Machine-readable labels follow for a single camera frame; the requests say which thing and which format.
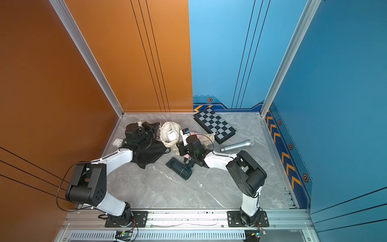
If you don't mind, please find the silver cylinder flashlight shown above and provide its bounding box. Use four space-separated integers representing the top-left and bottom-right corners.
220 140 255 153

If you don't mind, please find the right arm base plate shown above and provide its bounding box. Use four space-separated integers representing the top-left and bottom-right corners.
227 210 270 228

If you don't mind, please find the white earbuds case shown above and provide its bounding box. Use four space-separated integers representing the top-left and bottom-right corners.
112 138 123 147

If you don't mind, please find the white hair dryer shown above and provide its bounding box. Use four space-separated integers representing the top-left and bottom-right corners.
167 130 179 142

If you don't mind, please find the green circuit board right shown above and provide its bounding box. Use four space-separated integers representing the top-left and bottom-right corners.
251 230 267 241

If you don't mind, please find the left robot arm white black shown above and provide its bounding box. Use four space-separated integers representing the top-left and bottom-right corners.
66 122 166 227

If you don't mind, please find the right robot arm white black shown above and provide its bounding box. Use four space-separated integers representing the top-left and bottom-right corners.
167 135 267 227

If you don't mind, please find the green circuit board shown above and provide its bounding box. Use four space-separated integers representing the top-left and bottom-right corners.
114 231 134 242
251 230 267 241

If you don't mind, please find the black white chessboard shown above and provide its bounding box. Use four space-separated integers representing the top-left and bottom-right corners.
193 108 236 144

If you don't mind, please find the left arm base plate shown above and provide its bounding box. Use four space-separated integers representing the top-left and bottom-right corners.
105 211 149 228

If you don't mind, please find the beige drawstring bag under pink dryer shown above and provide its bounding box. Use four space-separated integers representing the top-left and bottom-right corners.
190 132 215 150

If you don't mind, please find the beige drawstring bag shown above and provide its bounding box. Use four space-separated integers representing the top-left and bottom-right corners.
190 132 215 150
160 122 181 150

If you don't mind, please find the aluminium front rail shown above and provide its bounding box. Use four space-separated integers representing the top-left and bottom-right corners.
61 209 314 231

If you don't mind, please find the green circuit board left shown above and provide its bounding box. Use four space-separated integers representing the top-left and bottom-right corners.
114 231 134 242

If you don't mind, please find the dark green hair dryer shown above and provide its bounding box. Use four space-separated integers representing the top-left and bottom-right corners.
166 158 202 180

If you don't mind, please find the black cloth bag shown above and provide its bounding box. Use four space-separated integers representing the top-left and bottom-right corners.
121 139 171 169

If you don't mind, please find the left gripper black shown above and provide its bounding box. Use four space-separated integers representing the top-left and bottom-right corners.
136 121 160 148

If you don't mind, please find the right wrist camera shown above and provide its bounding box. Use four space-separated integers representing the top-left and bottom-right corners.
180 128 190 146

